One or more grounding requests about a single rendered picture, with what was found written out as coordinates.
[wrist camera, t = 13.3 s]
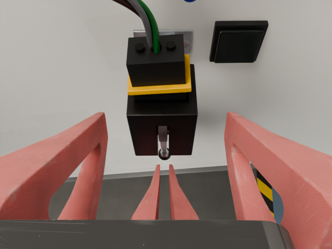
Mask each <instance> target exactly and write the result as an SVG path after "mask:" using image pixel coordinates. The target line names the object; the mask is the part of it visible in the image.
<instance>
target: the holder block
mask: <svg viewBox="0 0 332 249"><path fill-rule="evenodd" d="M190 73H191V88H192V90H191V92H186V100H187V102H173V103H137V102H136V99H135V95H128V96H127V110H126V117H127V121H128V126H129V130H130V135H131V139H132V143H133V148H134V152H135V155H136V156H158V135H159V133H158V132H157V128H158V126H167V127H169V132H167V134H168V141H169V156H188V155H192V150H193V144H194V137H195V131H196V125H197V118H198V106H197V93H196V79H195V66H194V64H190Z"/></svg>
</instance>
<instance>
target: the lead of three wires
mask: <svg viewBox="0 0 332 249"><path fill-rule="evenodd" d="M112 1H115V2H117V3H119V4H120V5H122V6H124V7H126V8H128V9H129V10H131V11H132V12H134V13H135V14H136V15H137V16H139V17H140V18H141V20H142V22H143V25H144V28H145V33H146V38H147V42H148V45H149V48H150V49H151V47H154V53H159V52H160V48H162V45H161V42H160V40H159V29H158V25H157V23H156V20H155V18H154V16H153V14H152V12H151V11H150V9H149V7H148V6H147V5H146V4H145V3H144V2H143V1H142V0H112Z"/></svg>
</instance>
